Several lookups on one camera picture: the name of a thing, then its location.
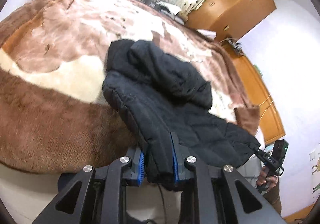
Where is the black puffer jacket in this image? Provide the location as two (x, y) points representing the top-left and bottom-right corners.
(102, 40), (260, 184)

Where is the brown sleeved forearm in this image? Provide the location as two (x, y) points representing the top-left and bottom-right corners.
(263, 184), (282, 214)

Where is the person's right hand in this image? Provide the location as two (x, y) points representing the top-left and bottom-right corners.
(256, 166), (279, 191)

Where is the brown bear print blanket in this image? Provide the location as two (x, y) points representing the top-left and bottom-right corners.
(1, 0), (260, 174)

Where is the orange wooden wardrobe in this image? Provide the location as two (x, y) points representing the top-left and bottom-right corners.
(185, 0), (276, 41)

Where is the orange wooden bed frame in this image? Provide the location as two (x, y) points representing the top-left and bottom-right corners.
(222, 43), (285, 145)

